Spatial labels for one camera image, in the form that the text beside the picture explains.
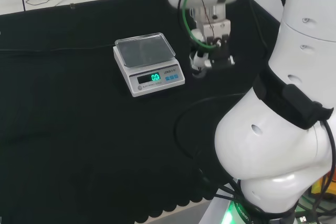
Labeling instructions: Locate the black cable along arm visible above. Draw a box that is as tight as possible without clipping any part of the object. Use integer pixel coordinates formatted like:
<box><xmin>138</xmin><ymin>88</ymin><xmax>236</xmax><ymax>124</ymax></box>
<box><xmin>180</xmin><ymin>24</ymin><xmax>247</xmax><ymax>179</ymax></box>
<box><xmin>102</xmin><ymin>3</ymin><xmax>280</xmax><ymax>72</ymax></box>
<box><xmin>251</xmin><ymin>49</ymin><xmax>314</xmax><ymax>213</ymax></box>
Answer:
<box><xmin>246</xmin><ymin>0</ymin><xmax>269</xmax><ymax>61</ymax></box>

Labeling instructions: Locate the small clear glass beaker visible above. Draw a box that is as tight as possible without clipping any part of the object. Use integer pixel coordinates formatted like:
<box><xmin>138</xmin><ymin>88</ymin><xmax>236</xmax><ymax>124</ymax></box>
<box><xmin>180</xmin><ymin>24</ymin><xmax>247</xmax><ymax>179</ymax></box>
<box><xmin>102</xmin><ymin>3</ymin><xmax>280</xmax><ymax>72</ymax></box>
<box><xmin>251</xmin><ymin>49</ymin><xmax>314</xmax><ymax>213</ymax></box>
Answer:
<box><xmin>191</xmin><ymin>64</ymin><xmax>208</xmax><ymax>78</ymax></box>

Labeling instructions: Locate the white electronic balance steel pan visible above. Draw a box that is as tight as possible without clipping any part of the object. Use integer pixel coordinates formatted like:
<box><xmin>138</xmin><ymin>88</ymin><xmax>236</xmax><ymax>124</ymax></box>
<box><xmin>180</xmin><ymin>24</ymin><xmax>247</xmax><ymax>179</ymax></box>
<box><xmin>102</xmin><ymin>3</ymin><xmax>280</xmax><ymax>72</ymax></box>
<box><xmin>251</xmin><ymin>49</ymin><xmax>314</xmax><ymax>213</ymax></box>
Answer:
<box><xmin>112</xmin><ymin>32</ymin><xmax>186</xmax><ymax>98</ymax></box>

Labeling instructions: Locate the black cable on cloth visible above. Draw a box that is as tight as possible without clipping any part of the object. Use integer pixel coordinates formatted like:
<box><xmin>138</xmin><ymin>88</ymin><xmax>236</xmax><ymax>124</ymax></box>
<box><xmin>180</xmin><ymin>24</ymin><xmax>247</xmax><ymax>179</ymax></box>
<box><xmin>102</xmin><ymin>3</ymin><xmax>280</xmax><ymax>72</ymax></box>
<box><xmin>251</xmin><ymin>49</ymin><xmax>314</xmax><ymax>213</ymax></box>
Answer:
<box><xmin>174</xmin><ymin>93</ymin><xmax>249</xmax><ymax>204</ymax></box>

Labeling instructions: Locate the black bench cloth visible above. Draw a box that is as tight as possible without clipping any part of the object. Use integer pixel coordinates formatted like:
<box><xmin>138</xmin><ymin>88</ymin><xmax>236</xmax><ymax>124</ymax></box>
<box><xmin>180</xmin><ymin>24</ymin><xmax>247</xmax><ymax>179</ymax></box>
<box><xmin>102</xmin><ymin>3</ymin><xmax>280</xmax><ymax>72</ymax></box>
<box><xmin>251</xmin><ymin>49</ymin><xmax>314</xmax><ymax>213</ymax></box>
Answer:
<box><xmin>0</xmin><ymin>0</ymin><xmax>282</xmax><ymax>224</ymax></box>

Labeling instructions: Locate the green cable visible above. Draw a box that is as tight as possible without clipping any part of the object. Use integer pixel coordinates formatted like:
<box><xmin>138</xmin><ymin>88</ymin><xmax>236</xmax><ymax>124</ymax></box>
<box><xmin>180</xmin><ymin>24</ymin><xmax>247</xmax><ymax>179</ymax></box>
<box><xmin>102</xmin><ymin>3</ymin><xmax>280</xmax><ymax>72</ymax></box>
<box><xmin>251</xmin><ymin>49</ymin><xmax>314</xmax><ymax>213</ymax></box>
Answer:
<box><xmin>182</xmin><ymin>0</ymin><xmax>219</xmax><ymax>50</ymax></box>

